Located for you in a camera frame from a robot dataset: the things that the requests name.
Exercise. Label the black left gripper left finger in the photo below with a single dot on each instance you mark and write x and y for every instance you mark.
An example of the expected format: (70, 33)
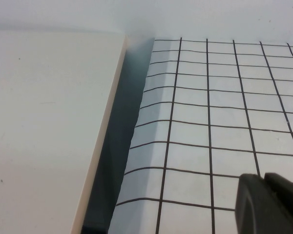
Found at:
(251, 207)

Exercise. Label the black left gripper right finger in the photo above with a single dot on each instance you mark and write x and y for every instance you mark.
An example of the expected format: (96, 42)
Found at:
(289, 207)

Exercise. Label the white side panel board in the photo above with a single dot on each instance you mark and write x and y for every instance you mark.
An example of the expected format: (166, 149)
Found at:
(46, 122)

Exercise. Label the white black-grid tablecloth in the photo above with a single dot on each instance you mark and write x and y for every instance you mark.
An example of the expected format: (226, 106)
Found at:
(222, 126)

